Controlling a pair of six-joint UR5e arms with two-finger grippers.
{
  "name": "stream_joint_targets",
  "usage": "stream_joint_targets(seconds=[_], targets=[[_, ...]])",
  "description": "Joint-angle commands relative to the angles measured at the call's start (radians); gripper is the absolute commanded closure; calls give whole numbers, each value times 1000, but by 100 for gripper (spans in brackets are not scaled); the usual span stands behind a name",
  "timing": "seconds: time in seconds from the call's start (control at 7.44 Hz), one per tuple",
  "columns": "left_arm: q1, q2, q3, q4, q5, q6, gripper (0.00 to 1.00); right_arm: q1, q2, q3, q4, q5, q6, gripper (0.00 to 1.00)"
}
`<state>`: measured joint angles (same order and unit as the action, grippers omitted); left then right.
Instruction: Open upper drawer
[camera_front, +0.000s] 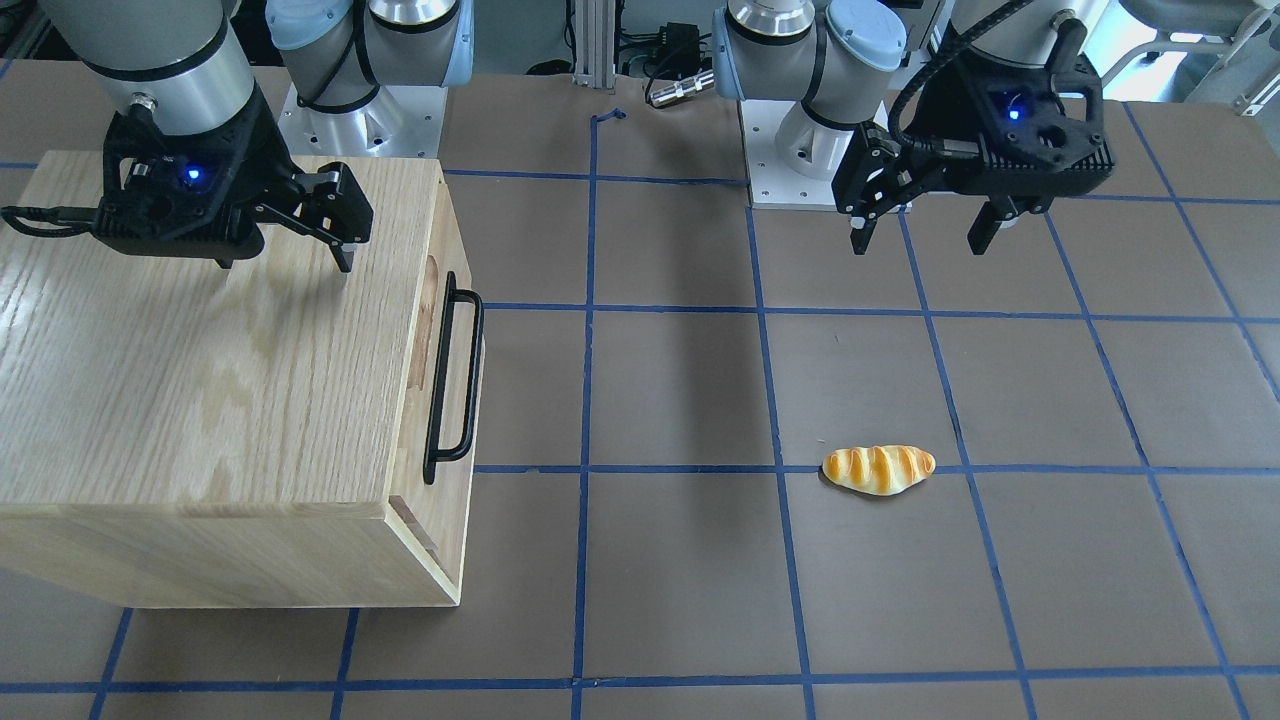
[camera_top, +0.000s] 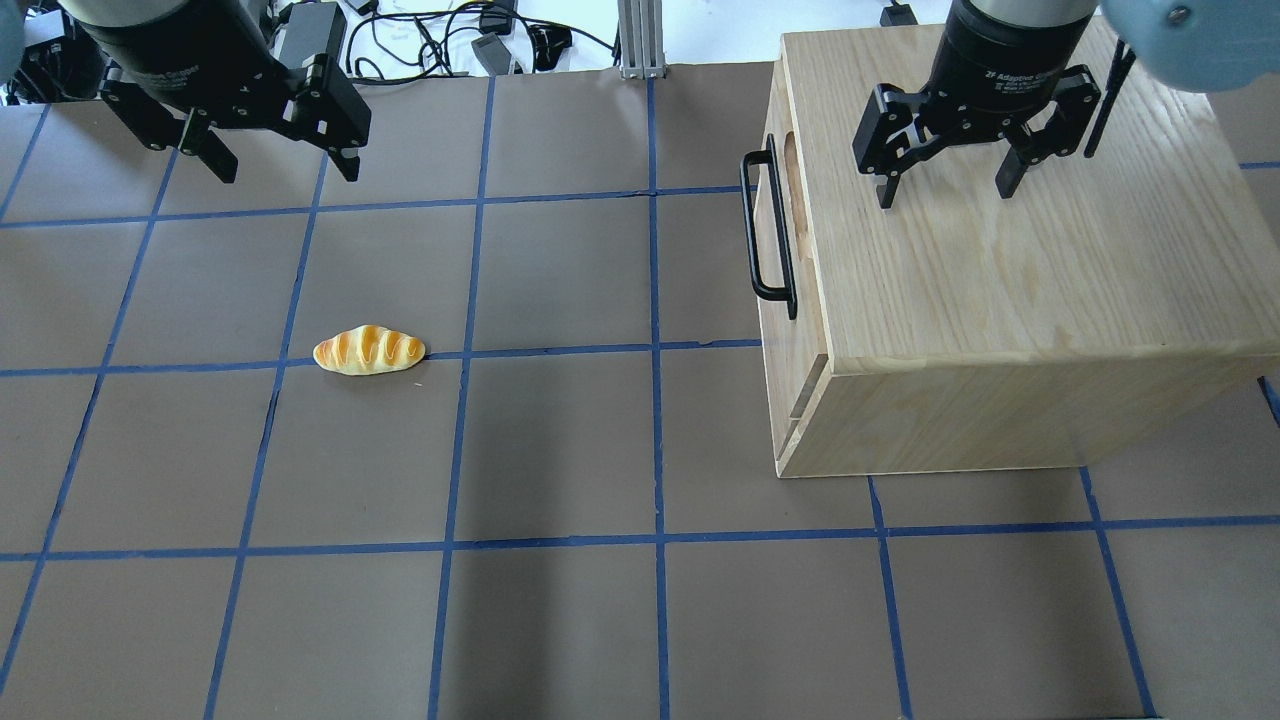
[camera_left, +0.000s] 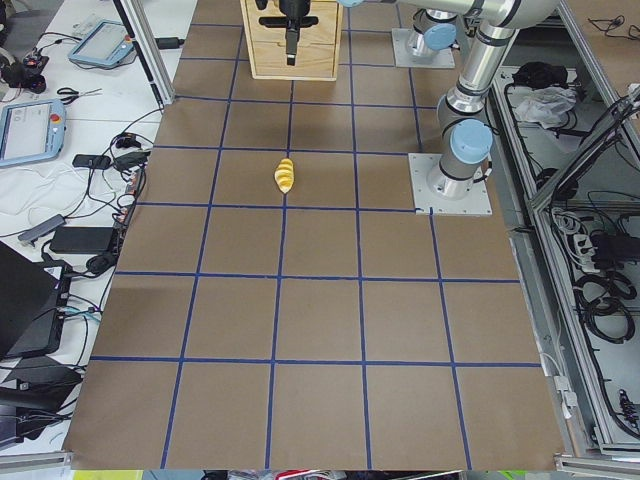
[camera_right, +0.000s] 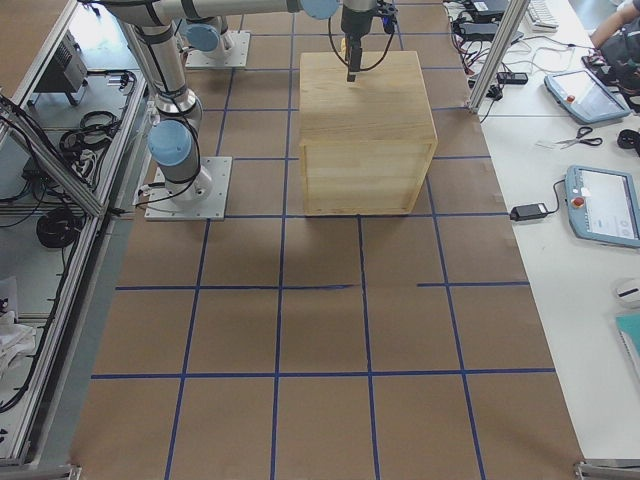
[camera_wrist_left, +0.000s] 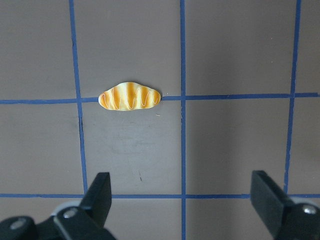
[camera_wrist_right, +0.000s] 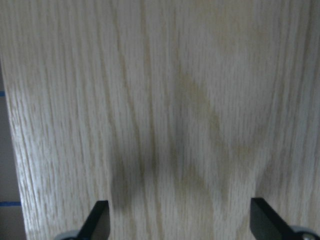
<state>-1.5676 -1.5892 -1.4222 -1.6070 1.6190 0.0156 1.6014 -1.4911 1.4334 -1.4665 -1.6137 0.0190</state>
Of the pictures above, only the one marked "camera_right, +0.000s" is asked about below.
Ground black power adapter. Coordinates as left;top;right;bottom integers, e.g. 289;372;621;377
509;203;550;222

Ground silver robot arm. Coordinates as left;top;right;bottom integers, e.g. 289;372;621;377
102;1;397;200
179;16;235;55

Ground black handled scissors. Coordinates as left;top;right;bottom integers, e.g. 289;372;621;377
556;126;603;149

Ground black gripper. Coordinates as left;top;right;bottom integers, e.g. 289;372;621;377
341;0;396;82

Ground teach pendant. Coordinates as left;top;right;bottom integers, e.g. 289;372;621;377
565;165;639;249
544;69;631;125

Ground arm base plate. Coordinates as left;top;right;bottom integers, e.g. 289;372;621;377
144;157;232;221
186;25;251;70

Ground far teach pendant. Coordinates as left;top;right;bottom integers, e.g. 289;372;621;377
544;69;631;125

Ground wooden drawer cabinet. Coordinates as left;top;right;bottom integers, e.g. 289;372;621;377
299;51;438;216

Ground near teach pendant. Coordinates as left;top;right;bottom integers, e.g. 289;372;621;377
565;165;639;249

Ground teal notebook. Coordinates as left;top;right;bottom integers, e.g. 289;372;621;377
615;313;640;374

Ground white crumpled cloth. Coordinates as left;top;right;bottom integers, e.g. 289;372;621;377
1;310;36;374

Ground aluminium frame post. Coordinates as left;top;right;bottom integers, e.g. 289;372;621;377
468;0;529;113

